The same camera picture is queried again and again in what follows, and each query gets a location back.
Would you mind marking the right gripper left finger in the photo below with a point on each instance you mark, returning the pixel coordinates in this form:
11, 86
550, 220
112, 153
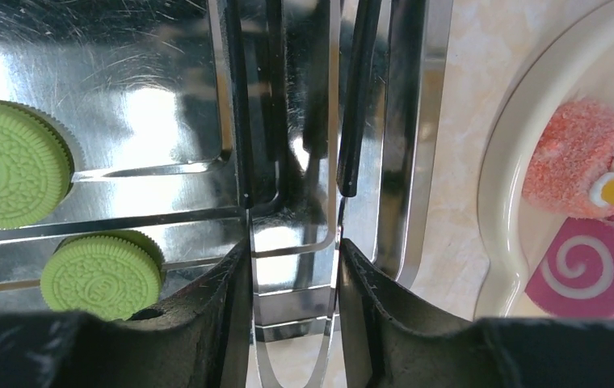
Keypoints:
197, 337

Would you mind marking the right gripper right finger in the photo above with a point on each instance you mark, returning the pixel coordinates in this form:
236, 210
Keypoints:
393, 338

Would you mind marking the green macaron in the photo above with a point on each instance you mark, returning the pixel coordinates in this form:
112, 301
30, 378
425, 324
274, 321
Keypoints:
112, 275
35, 167

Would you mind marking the black-tipped metal tongs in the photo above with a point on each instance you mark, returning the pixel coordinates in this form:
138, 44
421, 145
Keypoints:
352, 132

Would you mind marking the pink swirl roll cake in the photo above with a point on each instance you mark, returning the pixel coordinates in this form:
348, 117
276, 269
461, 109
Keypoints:
575, 277

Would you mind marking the stainless steel tray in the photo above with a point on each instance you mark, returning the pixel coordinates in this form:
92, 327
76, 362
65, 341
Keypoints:
138, 89

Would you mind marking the pink dome cupcake toy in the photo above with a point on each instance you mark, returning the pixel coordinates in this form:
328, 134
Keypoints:
573, 160

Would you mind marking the cream three-tier dessert stand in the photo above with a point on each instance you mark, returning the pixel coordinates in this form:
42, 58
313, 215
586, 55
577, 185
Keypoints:
548, 80

